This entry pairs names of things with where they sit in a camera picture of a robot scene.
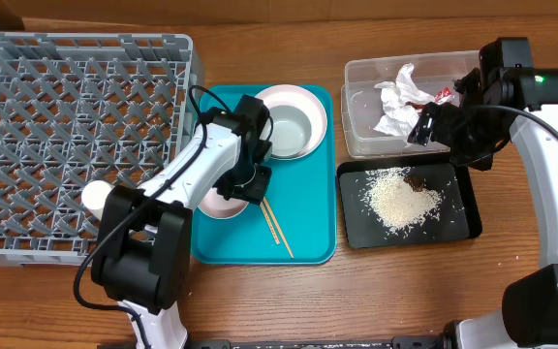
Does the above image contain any clear plastic bin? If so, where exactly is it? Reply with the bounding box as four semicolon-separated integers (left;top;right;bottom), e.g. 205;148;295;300
341;50;479;159

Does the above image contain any black tray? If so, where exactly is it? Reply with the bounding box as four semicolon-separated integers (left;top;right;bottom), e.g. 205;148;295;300
337;153;482;248

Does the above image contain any wooden chopstick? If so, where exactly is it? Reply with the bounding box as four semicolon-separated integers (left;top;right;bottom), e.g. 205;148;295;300
263;197;295;259
260;202;280;245

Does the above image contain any red foil wrapper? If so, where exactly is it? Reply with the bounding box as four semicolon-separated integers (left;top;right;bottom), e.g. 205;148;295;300
408;87;454;110

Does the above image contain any small pink bowl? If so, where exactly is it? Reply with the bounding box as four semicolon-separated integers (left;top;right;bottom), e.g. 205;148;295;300
198;188;249;219

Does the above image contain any grey bowl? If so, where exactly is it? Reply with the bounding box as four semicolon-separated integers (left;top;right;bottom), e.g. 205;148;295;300
269;105;312;159

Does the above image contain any large pink plate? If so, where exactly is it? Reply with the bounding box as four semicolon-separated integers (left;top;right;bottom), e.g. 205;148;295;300
256;84;328;160

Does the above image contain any cream white cup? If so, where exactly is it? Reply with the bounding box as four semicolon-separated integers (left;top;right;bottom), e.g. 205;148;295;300
81;180;114;220

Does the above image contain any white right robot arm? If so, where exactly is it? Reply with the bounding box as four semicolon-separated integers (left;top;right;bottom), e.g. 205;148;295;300
408;38;558;349

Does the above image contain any white rice pile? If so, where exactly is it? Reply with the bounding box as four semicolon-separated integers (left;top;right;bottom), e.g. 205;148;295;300
358;167;445;239

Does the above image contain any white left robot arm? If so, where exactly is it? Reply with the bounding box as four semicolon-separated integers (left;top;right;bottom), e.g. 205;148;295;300
85;95;271;348

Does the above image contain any white napkin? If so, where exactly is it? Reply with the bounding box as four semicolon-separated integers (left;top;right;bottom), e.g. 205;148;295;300
374;63;435;138

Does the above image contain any grey plastic dish rack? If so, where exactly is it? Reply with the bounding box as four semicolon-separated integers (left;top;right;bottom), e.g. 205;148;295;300
0;32;203;266

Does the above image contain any brown food scrap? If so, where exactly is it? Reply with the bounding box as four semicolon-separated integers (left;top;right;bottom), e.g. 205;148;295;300
404;174;426;192

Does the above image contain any teal plastic tray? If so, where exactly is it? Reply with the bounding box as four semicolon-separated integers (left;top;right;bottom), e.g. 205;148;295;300
191;85;337;265

